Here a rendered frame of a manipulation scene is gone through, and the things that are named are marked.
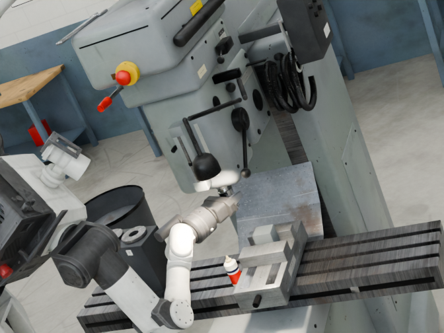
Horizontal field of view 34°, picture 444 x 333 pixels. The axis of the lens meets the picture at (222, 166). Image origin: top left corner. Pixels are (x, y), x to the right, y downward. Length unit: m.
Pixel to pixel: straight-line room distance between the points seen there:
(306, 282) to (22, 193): 0.88
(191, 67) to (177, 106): 0.15
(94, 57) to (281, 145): 0.87
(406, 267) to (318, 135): 0.60
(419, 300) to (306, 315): 1.11
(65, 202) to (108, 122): 5.58
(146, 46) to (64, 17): 5.41
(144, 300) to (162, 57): 0.61
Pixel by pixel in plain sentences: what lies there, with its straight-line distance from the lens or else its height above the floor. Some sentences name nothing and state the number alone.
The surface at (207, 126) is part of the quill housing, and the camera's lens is 2.04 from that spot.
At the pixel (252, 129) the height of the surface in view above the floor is 1.39.
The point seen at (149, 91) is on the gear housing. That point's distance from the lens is 2.01.
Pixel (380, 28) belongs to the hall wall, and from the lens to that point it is 6.39.
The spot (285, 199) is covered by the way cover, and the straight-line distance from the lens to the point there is 2.59.
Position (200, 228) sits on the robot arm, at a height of 1.24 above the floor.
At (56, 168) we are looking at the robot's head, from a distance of 1.94.
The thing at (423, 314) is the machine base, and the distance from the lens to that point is 3.21.
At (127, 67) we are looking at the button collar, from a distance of 1.87.
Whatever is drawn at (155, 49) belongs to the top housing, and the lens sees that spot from 1.84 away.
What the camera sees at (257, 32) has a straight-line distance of 2.30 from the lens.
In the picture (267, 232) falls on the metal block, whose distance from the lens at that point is 2.26.
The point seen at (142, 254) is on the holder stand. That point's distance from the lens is 2.45.
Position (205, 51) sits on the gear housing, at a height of 1.70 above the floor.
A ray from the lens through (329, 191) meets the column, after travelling 2.60.
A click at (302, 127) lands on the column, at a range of 2.49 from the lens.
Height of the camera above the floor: 2.18
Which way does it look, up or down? 22 degrees down
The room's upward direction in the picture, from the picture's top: 24 degrees counter-clockwise
